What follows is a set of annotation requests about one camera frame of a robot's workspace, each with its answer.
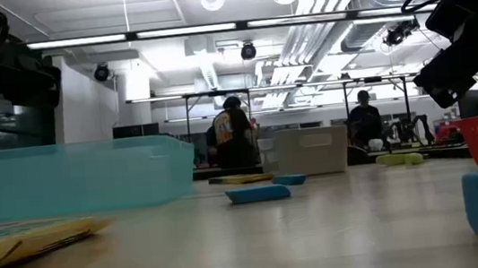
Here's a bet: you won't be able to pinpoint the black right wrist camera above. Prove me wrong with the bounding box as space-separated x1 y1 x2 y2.
422 0 478 44

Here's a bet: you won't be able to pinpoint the black beam with light strips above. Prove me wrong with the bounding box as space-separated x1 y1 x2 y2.
24 0 440 59

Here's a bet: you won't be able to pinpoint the grey plastic bin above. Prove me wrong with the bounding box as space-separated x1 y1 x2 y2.
256 122 352 183

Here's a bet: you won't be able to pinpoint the black metal table frame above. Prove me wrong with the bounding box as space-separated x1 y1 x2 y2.
192 138 472 189

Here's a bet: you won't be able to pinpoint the person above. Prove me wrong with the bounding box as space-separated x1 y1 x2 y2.
201 92 266 171
342 87 388 152

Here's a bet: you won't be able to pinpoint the green-handled pliers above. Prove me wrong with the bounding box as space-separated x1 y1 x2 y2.
375 149 427 170

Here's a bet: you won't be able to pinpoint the silver ventilation duct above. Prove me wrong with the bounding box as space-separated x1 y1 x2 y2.
334 0 437 55

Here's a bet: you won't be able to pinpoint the black round ceiling speaker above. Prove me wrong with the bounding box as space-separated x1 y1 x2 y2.
92 61 112 83
239 40 258 62

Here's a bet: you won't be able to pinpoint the black ceiling spotlight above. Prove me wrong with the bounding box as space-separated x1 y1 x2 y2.
380 17 422 49

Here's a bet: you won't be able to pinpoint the small blue bowl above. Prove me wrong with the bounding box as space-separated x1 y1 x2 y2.
271 171 308 189

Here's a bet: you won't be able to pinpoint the red background object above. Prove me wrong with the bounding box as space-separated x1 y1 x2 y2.
432 121 465 145

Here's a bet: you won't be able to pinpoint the black background rig frame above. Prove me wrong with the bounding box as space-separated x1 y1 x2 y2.
125 66 425 165

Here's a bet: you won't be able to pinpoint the black monitor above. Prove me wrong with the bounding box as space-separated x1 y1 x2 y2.
456 88 478 119

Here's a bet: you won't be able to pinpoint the teal translucent plastic tray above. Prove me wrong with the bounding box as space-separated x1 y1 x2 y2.
0 127 202 225

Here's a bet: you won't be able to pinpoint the yellow crayon box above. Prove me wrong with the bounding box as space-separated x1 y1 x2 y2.
0 210 117 268
207 170 275 189

